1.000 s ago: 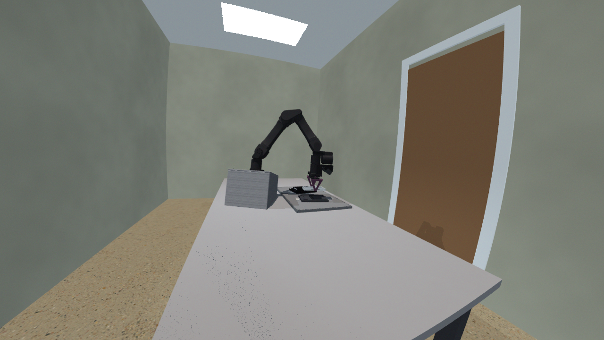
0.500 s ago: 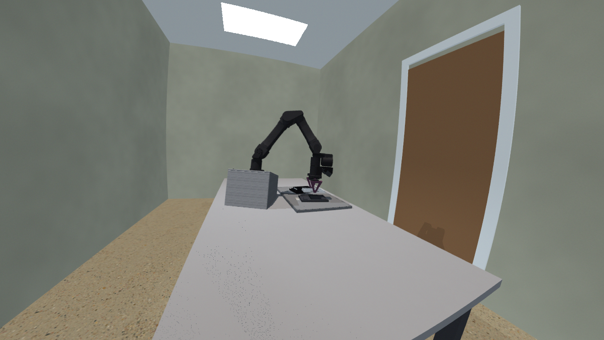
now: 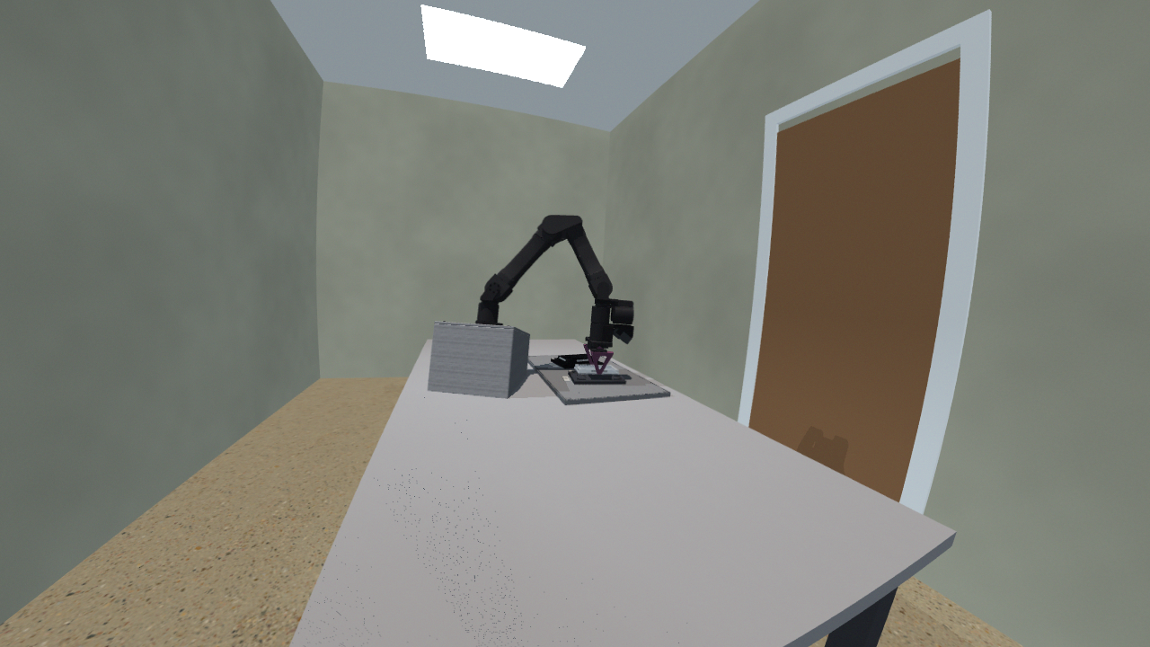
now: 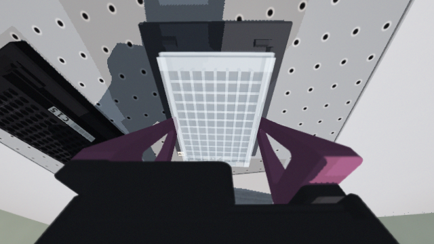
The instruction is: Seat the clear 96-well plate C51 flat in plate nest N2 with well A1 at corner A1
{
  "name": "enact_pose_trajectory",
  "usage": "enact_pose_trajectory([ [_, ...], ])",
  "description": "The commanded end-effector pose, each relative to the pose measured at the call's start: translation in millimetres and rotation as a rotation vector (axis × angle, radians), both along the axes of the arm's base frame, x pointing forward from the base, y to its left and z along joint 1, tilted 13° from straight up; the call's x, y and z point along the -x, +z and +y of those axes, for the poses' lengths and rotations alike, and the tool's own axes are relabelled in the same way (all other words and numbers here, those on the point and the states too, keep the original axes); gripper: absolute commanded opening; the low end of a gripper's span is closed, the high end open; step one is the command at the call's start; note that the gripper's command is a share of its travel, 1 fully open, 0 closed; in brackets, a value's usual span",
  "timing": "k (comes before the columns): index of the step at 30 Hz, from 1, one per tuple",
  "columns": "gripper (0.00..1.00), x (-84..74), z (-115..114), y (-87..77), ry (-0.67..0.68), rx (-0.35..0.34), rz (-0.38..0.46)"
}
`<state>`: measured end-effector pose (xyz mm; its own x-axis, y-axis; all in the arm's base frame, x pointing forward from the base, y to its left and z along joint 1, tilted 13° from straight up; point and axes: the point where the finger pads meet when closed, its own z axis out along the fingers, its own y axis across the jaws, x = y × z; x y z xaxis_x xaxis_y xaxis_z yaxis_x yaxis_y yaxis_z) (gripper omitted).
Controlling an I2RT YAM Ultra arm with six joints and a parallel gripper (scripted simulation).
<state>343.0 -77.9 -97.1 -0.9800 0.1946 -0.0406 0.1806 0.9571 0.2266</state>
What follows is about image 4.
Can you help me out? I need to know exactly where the black well plate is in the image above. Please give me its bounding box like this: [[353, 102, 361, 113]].
[[0, 70, 107, 165]]

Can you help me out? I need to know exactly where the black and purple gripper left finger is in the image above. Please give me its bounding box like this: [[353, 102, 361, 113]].
[[71, 117, 177, 161]]

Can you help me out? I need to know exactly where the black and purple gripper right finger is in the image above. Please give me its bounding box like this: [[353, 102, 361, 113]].
[[257, 117, 363, 204]]

